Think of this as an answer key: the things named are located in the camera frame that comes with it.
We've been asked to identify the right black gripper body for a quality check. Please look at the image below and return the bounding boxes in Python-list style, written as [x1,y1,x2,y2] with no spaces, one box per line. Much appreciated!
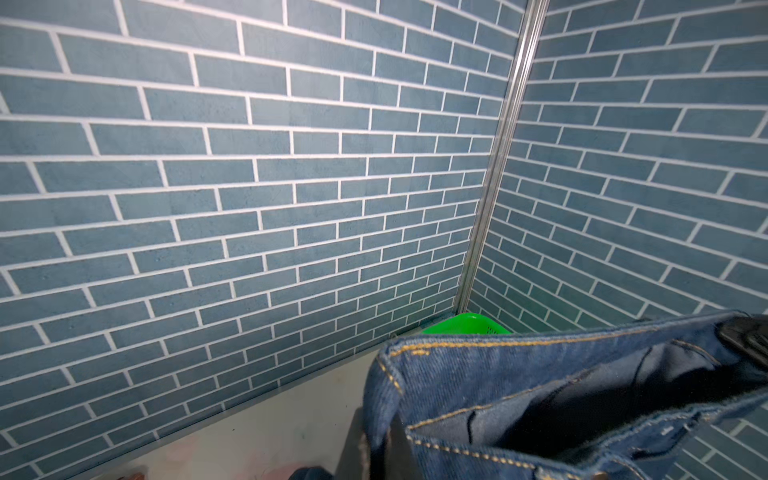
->
[718,316,767,368]

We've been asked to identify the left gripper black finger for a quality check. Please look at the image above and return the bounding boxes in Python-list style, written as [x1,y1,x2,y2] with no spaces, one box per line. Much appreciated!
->
[333,408,369,480]

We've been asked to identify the green plastic basket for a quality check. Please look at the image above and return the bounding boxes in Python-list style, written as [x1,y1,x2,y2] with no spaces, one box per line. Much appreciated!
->
[423,313,511,335]

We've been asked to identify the dark blue denim skirt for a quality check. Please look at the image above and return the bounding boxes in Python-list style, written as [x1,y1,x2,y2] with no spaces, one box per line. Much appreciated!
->
[362,311,767,479]

